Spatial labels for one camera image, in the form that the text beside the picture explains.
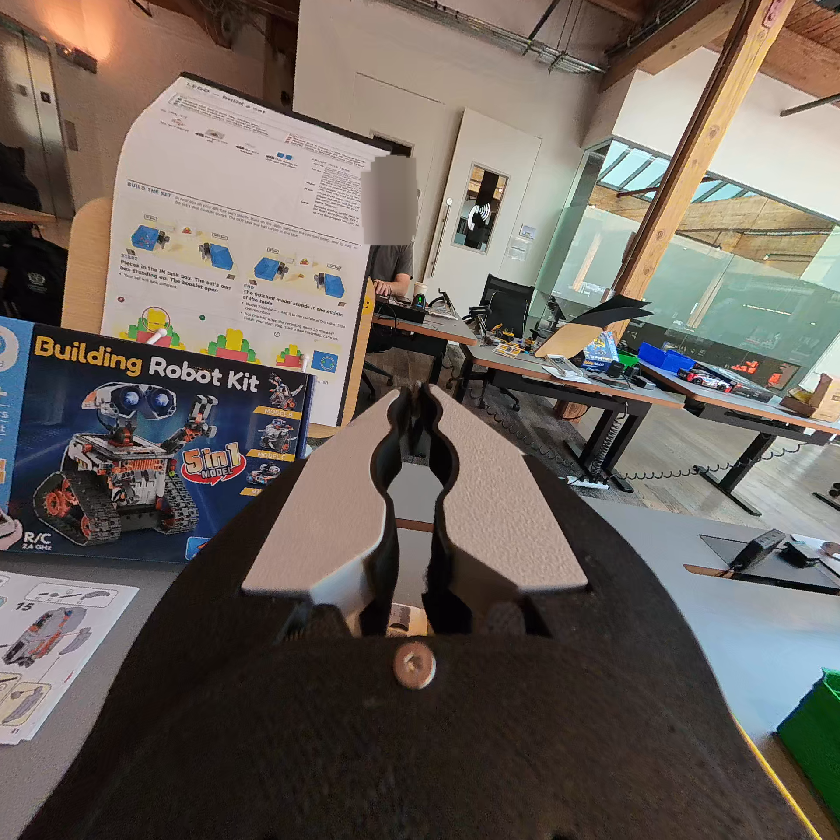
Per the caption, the printed instruction poster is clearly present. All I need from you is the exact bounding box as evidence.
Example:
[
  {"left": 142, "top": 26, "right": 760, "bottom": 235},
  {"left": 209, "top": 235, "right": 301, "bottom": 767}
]
[{"left": 100, "top": 74, "right": 393, "bottom": 429}]

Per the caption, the wooden pillar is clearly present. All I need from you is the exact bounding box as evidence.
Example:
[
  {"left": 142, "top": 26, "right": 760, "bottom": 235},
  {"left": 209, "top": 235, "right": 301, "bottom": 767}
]
[{"left": 554, "top": 0, "right": 798, "bottom": 421}]

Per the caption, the instruction booklet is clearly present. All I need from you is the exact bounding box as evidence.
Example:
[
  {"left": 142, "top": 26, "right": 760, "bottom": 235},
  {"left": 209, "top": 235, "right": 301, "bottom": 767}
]
[{"left": 0, "top": 570, "right": 140, "bottom": 747}]

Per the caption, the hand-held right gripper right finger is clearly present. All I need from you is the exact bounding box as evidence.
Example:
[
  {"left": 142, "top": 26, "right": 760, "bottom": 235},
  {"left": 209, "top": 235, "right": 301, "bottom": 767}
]
[{"left": 420, "top": 382, "right": 589, "bottom": 636}]

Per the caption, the grey desk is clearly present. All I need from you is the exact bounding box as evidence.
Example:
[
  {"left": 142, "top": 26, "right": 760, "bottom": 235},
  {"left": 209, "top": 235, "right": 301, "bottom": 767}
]
[{"left": 0, "top": 453, "right": 840, "bottom": 840}]

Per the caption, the black office chair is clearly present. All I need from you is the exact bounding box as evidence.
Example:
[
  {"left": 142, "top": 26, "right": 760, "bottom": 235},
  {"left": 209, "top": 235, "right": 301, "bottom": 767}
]
[{"left": 481, "top": 274, "right": 537, "bottom": 342}]

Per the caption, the green storage bin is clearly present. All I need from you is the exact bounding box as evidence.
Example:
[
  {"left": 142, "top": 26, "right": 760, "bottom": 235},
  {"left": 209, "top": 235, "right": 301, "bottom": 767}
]
[{"left": 776, "top": 668, "right": 840, "bottom": 798}]

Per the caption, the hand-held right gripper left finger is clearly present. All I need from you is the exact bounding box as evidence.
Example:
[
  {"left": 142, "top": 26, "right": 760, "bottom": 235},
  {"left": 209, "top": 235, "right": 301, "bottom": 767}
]
[{"left": 240, "top": 387, "right": 413, "bottom": 637}]

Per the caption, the blue toy box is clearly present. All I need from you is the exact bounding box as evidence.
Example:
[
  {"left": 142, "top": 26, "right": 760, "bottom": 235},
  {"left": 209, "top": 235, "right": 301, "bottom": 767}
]
[{"left": 579, "top": 330, "right": 622, "bottom": 376}]

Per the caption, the metal elevator door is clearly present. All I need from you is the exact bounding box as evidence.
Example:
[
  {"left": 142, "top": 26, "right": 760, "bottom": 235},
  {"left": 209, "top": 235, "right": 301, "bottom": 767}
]
[{"left": 0, "top": 26, "right": 74, "bottom": 221}]

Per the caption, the wooden board with black flap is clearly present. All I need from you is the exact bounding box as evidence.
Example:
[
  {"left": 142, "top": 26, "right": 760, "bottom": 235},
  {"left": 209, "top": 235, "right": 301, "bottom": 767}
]
[{"left": 533, "top": 294, "right": 655, "bottom": 360}]

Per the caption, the black backpack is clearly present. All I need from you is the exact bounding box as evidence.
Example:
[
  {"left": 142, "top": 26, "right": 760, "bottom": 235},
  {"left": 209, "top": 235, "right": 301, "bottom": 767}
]
[{"left": 0, "top": 223, "right": 68, "bottom": 319}]

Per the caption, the blue storage bin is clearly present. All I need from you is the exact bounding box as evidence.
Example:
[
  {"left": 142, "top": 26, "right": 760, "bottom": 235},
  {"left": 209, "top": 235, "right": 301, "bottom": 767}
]
[{"left": 637, "top": 341, "right": 697, "bottom": 375}]

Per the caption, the toy race car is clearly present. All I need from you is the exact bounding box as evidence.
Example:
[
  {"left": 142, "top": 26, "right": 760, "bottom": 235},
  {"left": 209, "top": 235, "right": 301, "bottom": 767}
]
[{"left": 676, "top": 360, "right": 777, "bottom": 403}]

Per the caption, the white door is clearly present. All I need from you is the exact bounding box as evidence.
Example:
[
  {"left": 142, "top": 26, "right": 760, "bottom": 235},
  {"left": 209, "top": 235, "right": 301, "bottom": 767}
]
[{"left": 430, "top": 108, "right": 543, "bottom": 299}]

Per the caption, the blue robot kit box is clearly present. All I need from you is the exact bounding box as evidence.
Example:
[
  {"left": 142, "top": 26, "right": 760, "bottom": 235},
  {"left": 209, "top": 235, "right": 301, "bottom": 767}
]
[{"left": 0, "top": 317, "right": 316, "bottom": 565}]

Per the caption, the cardboard box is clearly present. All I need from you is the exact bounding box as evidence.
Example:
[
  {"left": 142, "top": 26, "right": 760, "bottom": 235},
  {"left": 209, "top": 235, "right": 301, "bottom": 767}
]
[{"left": 780, "top": 373, "right": 840, "bottom": 422}]

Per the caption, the background desk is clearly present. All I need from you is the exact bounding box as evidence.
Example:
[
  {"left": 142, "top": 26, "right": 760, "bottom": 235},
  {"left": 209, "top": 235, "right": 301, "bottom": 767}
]
[
  {"left": 462, "top": 341, "right": 686, "bottom": 493},
  {"left": 640, "top": 361, "right": 840, "bottom": 519},
  {"left": 373, "top": 308, "right": 480, "bottom": 395}
]

